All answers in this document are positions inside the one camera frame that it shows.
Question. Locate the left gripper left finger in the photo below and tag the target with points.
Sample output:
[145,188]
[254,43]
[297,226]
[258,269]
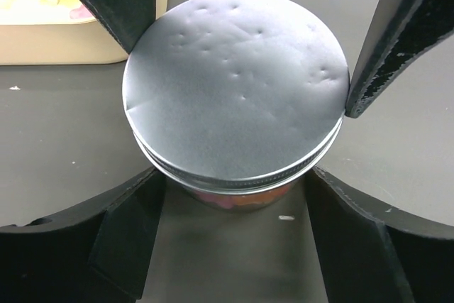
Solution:
[96,251]

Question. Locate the orange tray translucent star candies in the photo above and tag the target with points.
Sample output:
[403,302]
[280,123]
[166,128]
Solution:
[57,32]

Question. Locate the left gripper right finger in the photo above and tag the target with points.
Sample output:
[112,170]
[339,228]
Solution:
[371,251]

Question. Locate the round grey jar lid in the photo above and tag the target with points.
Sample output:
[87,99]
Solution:
[236,95]

